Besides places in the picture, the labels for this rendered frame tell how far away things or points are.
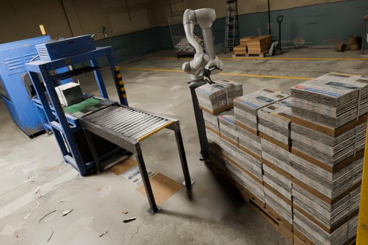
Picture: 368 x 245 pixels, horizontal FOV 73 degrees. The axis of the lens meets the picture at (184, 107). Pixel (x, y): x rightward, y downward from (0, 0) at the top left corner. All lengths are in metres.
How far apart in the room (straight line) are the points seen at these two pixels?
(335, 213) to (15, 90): 5.22
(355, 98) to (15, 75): 5.23
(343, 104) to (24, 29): 10.41
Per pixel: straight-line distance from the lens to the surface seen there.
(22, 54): 5.61
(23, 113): 5.70
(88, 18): 11.71
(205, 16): 2.59
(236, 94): 2.52
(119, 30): 12.29
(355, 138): 1.71
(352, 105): 1.58
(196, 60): 2.23
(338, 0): 8.62
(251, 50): 8.66
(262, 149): 2.05
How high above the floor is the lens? 1.82
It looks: 21 degrees down
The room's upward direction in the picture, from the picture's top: 11 degrees counter-clockwise
